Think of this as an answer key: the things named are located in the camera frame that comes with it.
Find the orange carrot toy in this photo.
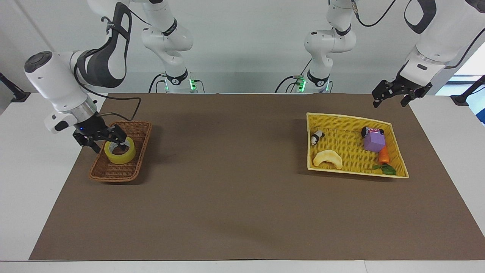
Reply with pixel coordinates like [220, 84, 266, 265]
[372, 146, 397, 176]

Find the pale croissant toy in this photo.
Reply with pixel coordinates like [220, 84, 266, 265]
[313, 150, 343, 170]

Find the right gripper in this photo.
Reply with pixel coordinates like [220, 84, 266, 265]
[73, 113, 128, 154]

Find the black cable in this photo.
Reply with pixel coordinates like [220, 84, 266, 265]
[352, 0, 397, 28]
[445, 28, 485, 70]
[275, 75, 304, 94]
[148, 73, 167, 94]
[74, 49, 142, 122]

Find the black stand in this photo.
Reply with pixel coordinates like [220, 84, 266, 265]
[0, 72, 31, 103]
[450, 75, 485, 107]

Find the brown wicker basket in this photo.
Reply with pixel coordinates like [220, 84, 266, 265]
[89, 121, 153, 183]

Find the yellow tape roll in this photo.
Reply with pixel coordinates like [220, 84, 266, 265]
[104, 136, 136, 165]

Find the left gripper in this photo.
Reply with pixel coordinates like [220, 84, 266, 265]
[372, 74, 433, 109]

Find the yellow woven basket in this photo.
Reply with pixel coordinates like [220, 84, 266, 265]
[306, 112, 410, 179]

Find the purple carton box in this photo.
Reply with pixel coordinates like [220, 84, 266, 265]
[361, 127, 386, 153]

